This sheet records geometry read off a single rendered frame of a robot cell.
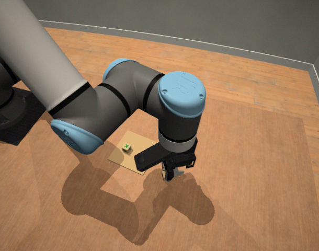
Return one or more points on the tan flat mat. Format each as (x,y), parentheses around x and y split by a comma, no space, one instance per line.
(138,144)

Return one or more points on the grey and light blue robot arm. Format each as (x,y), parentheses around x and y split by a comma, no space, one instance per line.
(85,117)

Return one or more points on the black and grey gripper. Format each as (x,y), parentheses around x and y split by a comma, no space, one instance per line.
(180,158)

